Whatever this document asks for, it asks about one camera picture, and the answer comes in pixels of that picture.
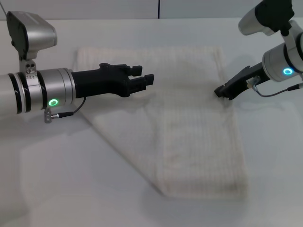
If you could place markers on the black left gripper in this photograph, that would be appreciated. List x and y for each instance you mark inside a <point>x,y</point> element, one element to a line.
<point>101,81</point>

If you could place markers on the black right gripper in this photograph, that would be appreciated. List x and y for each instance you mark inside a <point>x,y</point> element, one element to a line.
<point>243,80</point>

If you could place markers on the white ribbed towel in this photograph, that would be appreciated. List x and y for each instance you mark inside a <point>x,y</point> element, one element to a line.
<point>194,132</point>

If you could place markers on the dark vertical wall strip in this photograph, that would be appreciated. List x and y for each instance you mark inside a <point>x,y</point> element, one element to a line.
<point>159,8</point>

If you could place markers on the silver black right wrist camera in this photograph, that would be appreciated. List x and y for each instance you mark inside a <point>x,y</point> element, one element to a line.
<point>267,14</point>

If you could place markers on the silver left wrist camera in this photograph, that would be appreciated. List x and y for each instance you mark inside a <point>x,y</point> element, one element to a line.
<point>30,33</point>

